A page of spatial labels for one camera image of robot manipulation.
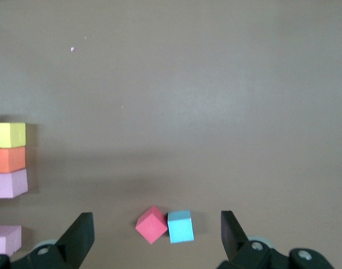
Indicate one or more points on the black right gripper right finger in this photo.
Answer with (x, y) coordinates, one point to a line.
(232, 238)

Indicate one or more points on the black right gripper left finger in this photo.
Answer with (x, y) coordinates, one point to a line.
(78, 241)

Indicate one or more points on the pink foam block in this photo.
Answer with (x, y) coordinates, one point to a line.
(7, 184)
(5, 241)

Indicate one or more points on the orange foam block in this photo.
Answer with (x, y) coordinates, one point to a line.
(7, 159)

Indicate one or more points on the yellow foam block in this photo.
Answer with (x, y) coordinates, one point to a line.
(7, 135)

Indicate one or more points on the light blue foam block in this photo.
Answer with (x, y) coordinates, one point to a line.
(180, 227)

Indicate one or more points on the crimson foam block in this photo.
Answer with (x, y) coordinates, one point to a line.
(151, 224)

